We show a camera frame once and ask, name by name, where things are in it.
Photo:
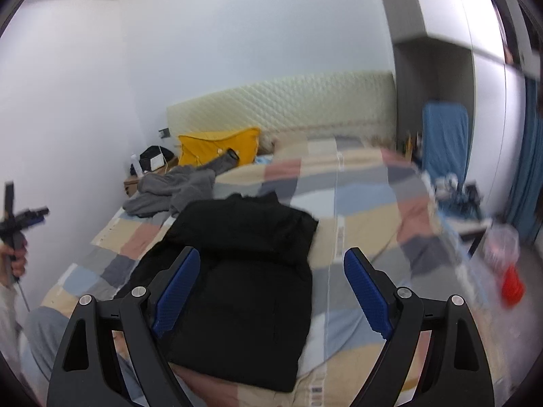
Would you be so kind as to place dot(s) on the blue covered chair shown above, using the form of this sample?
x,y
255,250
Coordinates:
x,y
445,140

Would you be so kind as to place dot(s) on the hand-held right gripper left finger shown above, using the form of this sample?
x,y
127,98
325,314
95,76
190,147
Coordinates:
x,y
176,292

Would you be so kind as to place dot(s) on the person's left forearm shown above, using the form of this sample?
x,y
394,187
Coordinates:
x,y
6,313

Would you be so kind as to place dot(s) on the checkered pastel quilt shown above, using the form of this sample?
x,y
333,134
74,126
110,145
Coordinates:
x,y
365,203

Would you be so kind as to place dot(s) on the wooden nightstand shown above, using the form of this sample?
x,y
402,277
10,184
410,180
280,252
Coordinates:
x,y
131,184

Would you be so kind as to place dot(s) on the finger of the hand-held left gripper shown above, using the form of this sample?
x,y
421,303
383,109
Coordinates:
x,y
37,220
38,211

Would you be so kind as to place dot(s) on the black bag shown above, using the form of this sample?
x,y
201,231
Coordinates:
x,y
150,152

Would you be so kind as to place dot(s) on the cream quilted headboard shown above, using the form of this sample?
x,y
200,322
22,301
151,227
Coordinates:
x,y
297,101

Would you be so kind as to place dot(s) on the grey hoodie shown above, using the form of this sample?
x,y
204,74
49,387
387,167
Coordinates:
x,y
169,190

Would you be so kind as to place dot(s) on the small bottles group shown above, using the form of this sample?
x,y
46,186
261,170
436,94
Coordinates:
x,y
413,142

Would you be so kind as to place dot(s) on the blue curtain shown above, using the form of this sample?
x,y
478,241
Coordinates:
x,y
528,169

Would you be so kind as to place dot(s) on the white side table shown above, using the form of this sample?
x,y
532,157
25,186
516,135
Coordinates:
x,y
466,224

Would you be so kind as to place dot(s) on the clear plastic bag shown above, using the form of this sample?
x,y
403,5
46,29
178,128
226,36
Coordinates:
x,y
502,241

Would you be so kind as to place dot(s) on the person's left hand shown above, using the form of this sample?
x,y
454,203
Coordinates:
x,y
19,263

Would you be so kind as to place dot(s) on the person's legs in jeans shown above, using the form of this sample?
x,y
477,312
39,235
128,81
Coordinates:
x,y
42,343

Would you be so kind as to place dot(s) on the black puffer jacket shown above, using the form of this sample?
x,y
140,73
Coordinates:
x,y
246,284

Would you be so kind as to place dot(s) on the grey and white wardrobe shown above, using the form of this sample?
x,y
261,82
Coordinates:
x,y
441,8

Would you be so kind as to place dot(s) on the wall socket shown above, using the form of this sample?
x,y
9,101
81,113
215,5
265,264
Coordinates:
x,y
164,132

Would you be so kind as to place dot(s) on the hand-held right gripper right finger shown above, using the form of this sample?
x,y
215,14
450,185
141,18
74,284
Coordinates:
x,y
367,292

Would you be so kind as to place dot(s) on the red plastic object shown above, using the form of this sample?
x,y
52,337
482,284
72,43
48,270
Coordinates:
x,y
513,286

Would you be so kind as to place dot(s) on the yellow pillow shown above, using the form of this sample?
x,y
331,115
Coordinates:
x,y
212,146

